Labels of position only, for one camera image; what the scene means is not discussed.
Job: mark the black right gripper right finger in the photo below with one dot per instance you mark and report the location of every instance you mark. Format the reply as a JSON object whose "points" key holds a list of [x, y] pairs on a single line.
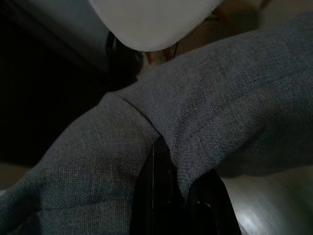
{"points": [[212, 208]]}

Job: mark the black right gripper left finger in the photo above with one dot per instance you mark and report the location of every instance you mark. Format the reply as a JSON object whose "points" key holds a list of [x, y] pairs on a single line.
{"points": [[156, 195]]}

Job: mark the white plastic chair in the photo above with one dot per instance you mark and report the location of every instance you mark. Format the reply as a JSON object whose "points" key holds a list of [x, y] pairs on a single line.
{"points": [[151, 24]]}

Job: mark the white cushion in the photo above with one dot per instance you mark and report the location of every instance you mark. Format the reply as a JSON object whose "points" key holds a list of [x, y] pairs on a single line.
{"points": [[269, 208]]}

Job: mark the dark blue upholstered furniture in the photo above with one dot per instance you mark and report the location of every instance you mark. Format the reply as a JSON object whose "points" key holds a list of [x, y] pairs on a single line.
{"points": [[195, 110]]}

